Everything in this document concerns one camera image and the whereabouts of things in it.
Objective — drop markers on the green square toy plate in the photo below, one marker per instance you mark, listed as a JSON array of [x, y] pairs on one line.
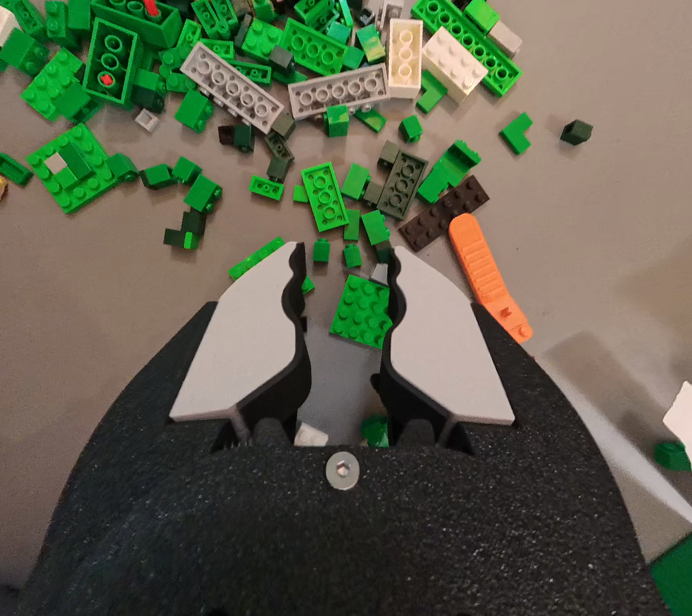
[[359, 310]]

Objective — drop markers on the grey desk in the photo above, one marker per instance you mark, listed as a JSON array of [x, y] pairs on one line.
[[594, 32]]

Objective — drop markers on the white studded toy brick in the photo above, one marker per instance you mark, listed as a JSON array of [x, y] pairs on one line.
[[454, 65]]

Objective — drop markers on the dark green small brick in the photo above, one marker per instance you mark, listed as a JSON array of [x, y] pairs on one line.
[[576, 132]]

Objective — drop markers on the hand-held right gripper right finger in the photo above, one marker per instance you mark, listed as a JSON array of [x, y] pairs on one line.
[[448, 351]]

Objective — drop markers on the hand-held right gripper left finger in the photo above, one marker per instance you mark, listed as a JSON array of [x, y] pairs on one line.
[[243, 346]]

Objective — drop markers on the dark brown toy plate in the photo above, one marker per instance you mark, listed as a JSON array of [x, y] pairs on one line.
[[443, 216]]

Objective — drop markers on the small green toy brick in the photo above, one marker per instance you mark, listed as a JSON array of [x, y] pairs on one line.
[[673, 456]]

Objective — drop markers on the cream hollow toy brick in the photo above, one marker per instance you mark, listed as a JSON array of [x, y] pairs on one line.
[[404, 59]]

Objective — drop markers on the pile of green toy bricks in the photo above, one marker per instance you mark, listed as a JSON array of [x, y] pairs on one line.
[[313, 48]]

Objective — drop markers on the green corner toy plate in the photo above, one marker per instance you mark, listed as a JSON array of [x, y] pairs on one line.
[[513, 135]]

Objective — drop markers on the grey long toy brick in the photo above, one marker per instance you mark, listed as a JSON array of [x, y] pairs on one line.
[[338, 92], [232, 86]]

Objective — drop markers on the orange brick separator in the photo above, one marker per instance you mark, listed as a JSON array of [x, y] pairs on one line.
[[481, 270]]

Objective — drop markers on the torn white paper bag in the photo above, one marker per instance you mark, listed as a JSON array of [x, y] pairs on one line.
[[681, 416]]

